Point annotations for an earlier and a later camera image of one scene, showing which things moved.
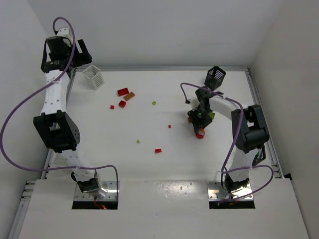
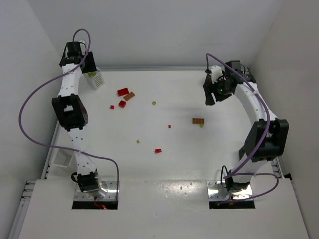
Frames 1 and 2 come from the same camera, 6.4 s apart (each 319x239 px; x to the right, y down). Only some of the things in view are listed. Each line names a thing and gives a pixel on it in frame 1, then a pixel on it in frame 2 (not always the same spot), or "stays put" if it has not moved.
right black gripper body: x=201 y=123 → x=209 y=92
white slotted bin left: x=60 y=160 stays put
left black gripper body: x=81 y=53 → x=89 y=62
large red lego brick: x=123 y=91 stays put
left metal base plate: x=110 y=186 stays put
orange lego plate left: x=129 y=96 stays put
